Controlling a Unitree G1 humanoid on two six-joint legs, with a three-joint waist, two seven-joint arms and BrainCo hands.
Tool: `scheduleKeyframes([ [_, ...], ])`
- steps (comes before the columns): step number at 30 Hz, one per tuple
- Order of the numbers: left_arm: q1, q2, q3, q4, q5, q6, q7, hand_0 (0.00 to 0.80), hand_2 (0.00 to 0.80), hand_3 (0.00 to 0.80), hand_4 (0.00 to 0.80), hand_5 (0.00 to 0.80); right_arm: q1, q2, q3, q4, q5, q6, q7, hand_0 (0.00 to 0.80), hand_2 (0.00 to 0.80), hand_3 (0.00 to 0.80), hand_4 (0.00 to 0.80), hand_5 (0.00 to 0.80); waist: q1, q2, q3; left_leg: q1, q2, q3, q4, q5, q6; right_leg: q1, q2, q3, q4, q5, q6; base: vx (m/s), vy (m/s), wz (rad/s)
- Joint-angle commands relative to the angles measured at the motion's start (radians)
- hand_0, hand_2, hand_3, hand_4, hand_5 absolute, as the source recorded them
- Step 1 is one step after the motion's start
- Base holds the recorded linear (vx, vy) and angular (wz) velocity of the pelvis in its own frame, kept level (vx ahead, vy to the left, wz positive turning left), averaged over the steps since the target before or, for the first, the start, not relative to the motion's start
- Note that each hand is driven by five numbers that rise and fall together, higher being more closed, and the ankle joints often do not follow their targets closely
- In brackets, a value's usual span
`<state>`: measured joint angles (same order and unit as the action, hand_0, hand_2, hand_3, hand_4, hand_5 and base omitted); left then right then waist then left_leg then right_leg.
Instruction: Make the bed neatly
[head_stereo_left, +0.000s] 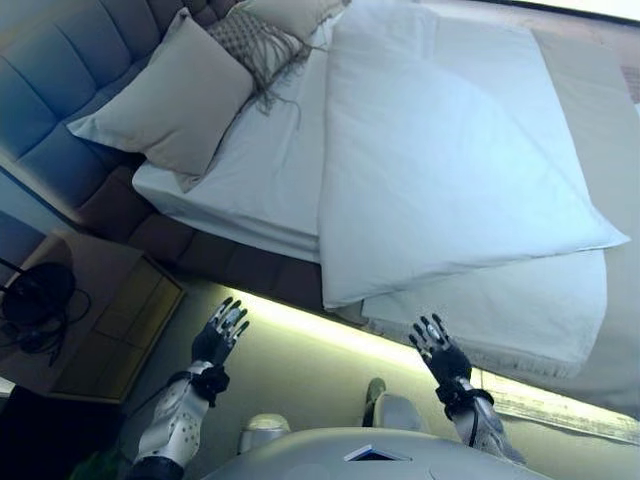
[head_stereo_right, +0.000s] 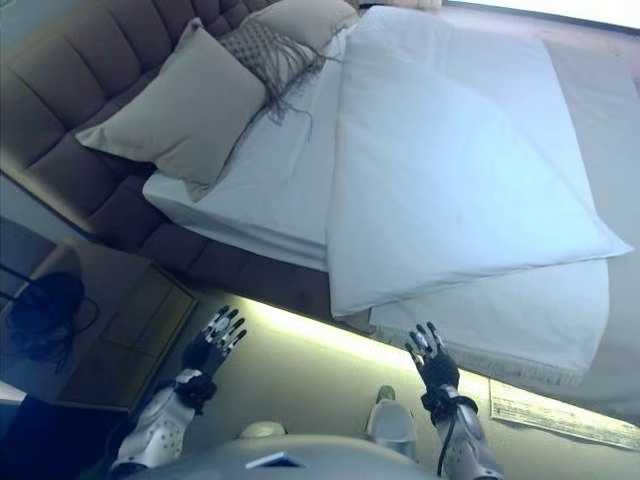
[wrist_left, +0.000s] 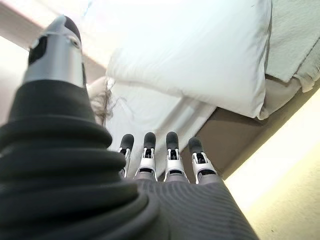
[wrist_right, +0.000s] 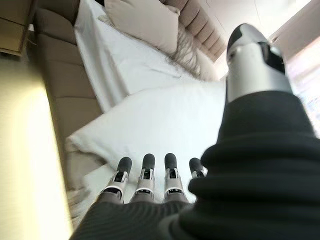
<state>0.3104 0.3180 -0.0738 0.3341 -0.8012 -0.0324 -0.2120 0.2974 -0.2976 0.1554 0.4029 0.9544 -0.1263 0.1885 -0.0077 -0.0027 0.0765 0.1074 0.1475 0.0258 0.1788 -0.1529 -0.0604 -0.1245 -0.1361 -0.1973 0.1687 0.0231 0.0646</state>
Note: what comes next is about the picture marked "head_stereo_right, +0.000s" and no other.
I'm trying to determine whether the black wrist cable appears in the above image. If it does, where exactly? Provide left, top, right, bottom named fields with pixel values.
left=435, top=394, right=464, bottom=479

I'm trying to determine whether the brown upholstered bed frame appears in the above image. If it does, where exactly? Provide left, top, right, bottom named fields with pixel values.
left=139, top=219, right=371, bottom=335

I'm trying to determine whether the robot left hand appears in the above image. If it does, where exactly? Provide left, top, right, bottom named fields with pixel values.
left=181, top=306, right=248, bottom=376

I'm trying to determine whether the fringed woven decorative cushion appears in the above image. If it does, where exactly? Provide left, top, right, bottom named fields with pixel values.
left=217, top=19, right=346, bottom=144

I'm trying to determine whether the robot leg and foot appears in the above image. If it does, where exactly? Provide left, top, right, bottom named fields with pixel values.
left=368, top=384, right=419, bottom=446

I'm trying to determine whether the wooden nightstand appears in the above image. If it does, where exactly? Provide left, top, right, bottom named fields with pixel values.
left=0, top=239, right=197, bottom=413

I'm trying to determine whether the grey robot torso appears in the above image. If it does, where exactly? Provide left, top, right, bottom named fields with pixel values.
left=79, top=433, right=454, bottom=480

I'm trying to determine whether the white folded duvet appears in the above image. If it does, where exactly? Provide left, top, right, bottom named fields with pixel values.
left=324, top=5, right=634, bottom=318

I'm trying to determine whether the brown tufted headboard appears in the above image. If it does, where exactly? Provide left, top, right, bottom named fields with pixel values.
left=0, top=0, right=241, bottom=236

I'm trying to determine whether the large beige pillow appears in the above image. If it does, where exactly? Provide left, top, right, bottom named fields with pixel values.
left=74, top=17, right=267, bottom=203

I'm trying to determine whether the white sheeted mattress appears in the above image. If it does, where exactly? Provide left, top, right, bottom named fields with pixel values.
left=142, top=24, right=640, bottom=416

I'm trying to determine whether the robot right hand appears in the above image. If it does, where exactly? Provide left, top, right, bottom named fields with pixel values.
left=403, top=321, right=462, bottom=396

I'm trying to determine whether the beige pillow by headboard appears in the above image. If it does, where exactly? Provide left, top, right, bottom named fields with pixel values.
left=238, top=0, right=361, bottom=51

